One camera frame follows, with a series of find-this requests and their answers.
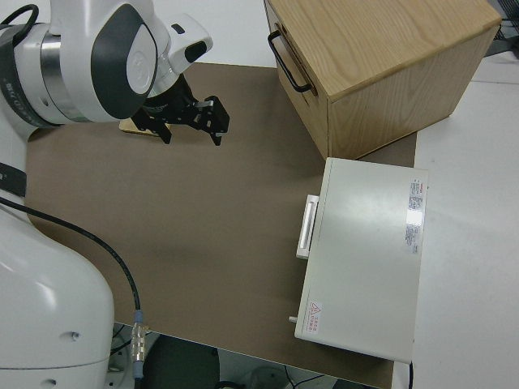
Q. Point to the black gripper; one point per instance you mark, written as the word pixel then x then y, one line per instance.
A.
pixel 168 107

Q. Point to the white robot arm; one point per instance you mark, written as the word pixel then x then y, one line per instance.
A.
pixel 81 40

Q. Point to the wooden mug tree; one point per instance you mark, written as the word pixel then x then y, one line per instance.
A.
pixel 129 127

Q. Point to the brown table mat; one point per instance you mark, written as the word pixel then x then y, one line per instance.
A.
pixel 202 223

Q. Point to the wooden drawer cabinet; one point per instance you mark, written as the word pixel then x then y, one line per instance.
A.
pixel 385 40

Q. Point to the white toaster oven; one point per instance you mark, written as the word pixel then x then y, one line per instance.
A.
pixel 365 263

